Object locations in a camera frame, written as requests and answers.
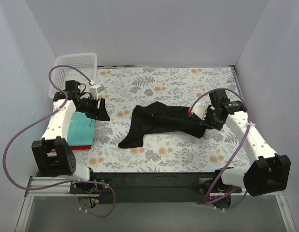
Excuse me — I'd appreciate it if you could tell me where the black t shirt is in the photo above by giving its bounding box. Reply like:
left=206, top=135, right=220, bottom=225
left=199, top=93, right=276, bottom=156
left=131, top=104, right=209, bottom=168
left=118, top=101, right=206, bottom=149

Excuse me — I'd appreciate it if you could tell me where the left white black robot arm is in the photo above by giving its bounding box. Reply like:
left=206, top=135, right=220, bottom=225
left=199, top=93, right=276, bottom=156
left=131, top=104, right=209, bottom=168
left=31, top=80, right=110, bottom=193

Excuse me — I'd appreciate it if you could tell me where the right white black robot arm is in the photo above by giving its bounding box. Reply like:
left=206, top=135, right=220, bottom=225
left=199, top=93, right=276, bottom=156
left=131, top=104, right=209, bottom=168
left=206, top=88, right=291, bottom=196

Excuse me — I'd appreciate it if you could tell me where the folded teal t shirt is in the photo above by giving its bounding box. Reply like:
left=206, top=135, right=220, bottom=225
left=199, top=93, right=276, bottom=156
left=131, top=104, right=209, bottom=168
left=66, top=112, right=95, bottom=146

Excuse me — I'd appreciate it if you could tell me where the floral table mat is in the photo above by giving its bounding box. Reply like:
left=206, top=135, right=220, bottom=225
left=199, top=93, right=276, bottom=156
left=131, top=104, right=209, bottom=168
left=69, top=68, right=239, bottom=172

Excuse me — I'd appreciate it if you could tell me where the folded red t shirt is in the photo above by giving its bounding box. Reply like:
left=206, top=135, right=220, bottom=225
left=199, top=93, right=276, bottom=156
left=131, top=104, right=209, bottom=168
left=70, top=145, right=91, bottom=150

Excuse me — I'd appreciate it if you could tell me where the white plastic basket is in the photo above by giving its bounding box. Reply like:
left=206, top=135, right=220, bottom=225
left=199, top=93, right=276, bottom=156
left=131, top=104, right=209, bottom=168
left=51, top=53, right=97, bottom=92

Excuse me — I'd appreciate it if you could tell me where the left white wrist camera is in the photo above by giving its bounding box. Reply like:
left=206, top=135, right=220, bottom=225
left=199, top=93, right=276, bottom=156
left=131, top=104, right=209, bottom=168
left=89, top=80, right=105, bottom=99

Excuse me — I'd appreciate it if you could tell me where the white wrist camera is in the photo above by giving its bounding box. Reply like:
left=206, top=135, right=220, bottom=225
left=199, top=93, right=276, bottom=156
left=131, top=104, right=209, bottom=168
left=89, top=80, right=105, bottom=99
left=188, top=103, right=207, bottom=121

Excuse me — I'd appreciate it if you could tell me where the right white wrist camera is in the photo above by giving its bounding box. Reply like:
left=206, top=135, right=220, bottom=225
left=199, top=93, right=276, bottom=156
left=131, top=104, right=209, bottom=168
left=188, top=103, right=207, bottom=121

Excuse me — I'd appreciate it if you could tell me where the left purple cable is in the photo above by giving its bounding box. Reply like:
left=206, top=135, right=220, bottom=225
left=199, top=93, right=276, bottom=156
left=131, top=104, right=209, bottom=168
left=3, top=65, right=116, bottom=218

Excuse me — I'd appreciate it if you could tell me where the aluminium front rail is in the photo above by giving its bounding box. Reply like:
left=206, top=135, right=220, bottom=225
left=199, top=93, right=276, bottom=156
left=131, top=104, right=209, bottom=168
left=25, top=175, right=75, bottom=198

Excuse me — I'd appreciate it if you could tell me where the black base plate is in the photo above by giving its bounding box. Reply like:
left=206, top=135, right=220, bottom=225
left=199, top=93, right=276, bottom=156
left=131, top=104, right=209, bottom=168
left=90, top=172, right=214, bottom=203

